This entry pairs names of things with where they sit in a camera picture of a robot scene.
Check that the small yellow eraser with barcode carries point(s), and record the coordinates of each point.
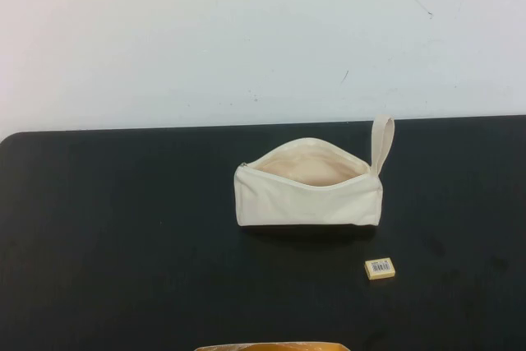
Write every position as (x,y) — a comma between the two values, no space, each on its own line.
(380,270)

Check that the cream fabric pencil case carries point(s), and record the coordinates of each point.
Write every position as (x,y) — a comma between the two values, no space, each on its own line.
(287,203)

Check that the yellow cardboard box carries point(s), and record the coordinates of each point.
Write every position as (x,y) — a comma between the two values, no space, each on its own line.
(267,347)

